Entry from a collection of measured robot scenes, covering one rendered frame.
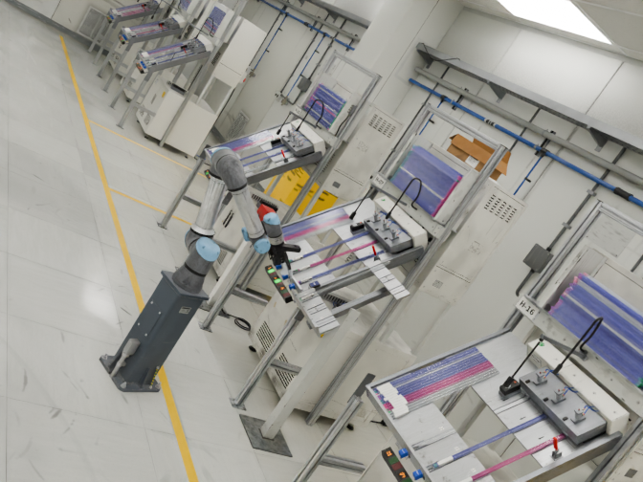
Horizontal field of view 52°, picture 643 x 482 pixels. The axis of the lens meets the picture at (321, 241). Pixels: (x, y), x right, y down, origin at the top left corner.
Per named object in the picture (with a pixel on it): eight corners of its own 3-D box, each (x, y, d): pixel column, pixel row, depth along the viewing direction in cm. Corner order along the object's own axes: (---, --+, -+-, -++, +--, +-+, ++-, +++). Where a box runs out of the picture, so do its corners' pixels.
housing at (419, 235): (416, 258, 363) (413, 236, 356) (376, 219, 403) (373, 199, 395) (429, 252, 365) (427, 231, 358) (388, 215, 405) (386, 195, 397)
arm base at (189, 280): (182, 291, 301) (192, 273, 299) (166, 272, 309) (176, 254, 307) (206, 295, 313) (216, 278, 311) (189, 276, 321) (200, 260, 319)
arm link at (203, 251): (187, 268, 301) (202, 244, 298) (183, 254, 312) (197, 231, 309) (210, 277, 307) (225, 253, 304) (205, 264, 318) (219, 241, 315)
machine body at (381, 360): (277, 412, 374) (337, 326, 362) (242, 340, 431) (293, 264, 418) (360, 435, 410) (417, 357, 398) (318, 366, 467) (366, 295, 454)
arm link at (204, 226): (185, 258, 312) (220, 151, 295) (180, 245, 325) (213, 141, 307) (209, 263, 317) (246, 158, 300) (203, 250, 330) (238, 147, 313)
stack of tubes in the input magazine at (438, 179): (432, 216, 356) (461, 174, 351) (388, 180, 397) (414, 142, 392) (447, 225, 363) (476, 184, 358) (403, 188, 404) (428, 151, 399)
